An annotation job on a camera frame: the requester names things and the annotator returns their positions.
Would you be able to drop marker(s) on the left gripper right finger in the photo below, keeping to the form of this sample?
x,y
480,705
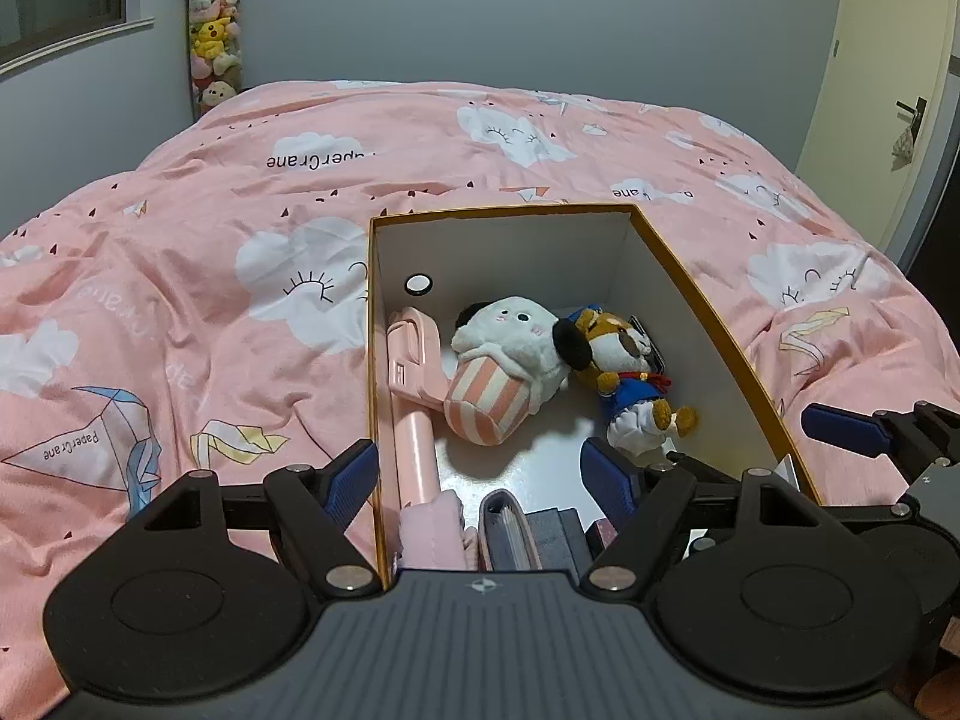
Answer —
x,y
647,510

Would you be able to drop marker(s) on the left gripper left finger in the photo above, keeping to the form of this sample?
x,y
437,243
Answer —
x,y
313,508

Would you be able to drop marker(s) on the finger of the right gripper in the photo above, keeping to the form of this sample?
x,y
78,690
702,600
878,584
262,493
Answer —
x,y
929,429

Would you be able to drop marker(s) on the brown raccoon sailor plush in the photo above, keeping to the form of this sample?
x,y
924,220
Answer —
x,y
615,358

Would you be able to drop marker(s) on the pink drawstring pouch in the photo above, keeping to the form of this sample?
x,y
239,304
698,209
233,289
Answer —
x,y
434,537

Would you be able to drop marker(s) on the pink handheld fan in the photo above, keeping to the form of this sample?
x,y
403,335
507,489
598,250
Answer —
x,y
418,386

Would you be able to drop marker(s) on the white popcorn plush toy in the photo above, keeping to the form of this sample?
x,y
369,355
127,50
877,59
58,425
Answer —
x,y
513,355

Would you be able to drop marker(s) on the small pink box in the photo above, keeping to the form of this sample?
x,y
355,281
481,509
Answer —
x,y
599,536

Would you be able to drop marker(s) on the black flat box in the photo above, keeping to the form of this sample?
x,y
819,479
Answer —
x,y
560,541

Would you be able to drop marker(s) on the pink patterned duvet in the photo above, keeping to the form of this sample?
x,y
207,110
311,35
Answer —
x,y
207,308

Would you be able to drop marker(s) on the cream door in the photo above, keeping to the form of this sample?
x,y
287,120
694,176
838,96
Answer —
x,y
861,154

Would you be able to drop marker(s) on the plush toy column organizer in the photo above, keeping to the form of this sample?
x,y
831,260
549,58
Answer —
x,y
213,52

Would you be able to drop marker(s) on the black door handle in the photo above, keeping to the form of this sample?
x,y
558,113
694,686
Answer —
x,y
914,112

